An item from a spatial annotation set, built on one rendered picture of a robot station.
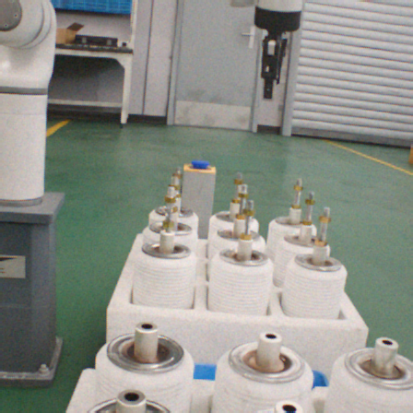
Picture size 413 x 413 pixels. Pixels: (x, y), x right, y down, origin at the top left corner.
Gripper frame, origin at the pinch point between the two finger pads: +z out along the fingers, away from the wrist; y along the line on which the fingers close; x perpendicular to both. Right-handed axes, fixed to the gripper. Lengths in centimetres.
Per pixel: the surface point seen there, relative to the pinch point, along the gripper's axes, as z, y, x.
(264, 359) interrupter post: 8, -52, -6
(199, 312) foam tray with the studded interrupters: 24.2, -30.5, 4.5
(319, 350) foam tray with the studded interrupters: 28.4, -30.2, -14.0
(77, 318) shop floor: 49, -14, 34
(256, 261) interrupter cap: 18.7, -23.3, -2.4
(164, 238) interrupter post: 16.4, -24.4, 11.5
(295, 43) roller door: 114, 487, 16
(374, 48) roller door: 117, 523, -73
